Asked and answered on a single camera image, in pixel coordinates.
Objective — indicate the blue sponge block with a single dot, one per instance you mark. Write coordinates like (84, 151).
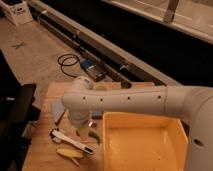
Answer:
(97, 114)

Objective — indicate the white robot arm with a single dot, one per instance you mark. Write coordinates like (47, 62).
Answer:
(191, 104)

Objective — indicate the grey triangular cloth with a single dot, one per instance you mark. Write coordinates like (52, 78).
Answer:
(58, 110)

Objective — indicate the green plastic cup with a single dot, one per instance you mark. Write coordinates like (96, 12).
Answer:
(100, 88)

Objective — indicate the green chili pepper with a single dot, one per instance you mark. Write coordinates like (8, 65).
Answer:
(95, 136)

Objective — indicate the yellow plastic bin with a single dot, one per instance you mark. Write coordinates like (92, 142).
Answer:
(134, 142)

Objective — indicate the white cardboard box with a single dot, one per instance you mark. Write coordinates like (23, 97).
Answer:
(18, 13)

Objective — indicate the black chair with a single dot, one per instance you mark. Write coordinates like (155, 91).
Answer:
(16, 110)

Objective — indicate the white handled kitchen tool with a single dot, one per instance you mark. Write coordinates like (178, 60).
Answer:
(77, 144)

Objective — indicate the yellow banana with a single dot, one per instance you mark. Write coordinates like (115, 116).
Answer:
(71, 154)

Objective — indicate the blue and grey device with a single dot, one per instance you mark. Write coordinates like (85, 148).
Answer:
(92, 69)

